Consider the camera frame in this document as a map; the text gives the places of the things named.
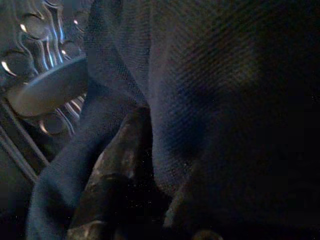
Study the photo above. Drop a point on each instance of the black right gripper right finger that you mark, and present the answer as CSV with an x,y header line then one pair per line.
x,y
180,215

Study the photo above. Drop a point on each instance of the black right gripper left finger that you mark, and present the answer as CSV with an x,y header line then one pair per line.
x,y
120,175

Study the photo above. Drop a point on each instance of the dark navy garment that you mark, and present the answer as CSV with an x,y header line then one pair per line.
x,y
200,75

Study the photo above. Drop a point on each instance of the metal dryer drum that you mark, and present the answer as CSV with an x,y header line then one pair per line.
x,y
32,30

